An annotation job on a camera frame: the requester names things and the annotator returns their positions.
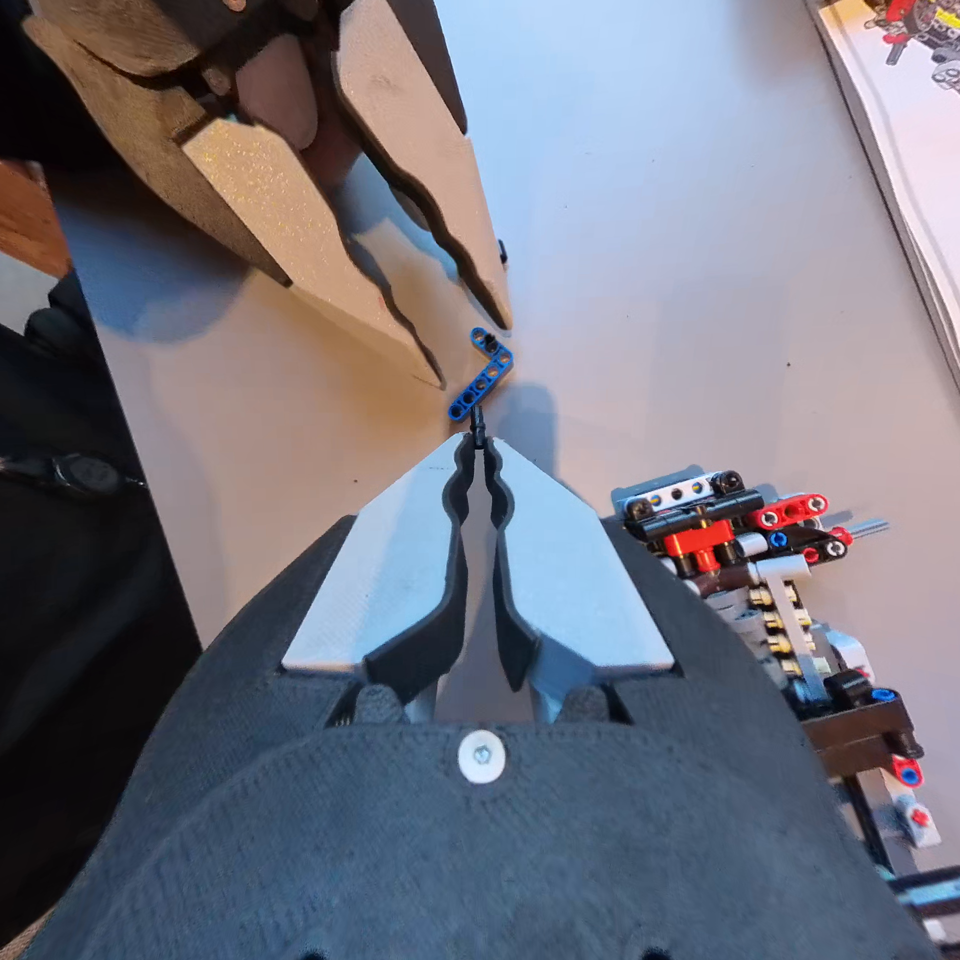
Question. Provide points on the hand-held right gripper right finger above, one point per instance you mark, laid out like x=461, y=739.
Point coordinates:
x=585, y=600

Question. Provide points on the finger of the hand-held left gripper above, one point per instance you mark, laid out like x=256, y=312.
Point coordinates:
x=420, y=135
x=285, y=217

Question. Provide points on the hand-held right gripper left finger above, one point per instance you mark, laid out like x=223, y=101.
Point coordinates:
x=375, y=592

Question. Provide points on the brick car chassis model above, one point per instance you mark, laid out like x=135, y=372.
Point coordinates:
x=750, y=555

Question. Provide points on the blue angled beam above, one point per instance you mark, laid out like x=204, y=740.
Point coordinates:
x=480, y=379

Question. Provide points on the building instruction booklet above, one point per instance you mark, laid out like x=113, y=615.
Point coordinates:
x=915, y=150

